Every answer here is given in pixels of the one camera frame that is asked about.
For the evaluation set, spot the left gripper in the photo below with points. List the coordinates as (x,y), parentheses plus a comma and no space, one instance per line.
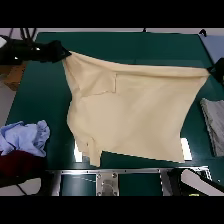
(57,51)

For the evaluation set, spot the cream shirt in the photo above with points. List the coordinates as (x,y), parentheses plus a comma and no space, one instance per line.
(133,113)

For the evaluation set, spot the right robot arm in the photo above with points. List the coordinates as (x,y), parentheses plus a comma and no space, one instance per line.
(200,181)

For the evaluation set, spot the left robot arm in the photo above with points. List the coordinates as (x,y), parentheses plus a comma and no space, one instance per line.
(20,53)

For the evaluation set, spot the light blue garment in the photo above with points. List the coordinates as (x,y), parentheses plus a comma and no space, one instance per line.
(23,136)

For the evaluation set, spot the dark red garment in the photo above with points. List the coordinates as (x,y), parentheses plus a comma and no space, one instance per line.
(18,165)

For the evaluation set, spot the grey garment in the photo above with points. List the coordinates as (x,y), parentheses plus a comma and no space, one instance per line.
(215,123)

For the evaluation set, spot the silver frame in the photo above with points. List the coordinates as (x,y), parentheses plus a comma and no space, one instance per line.
(106,183)

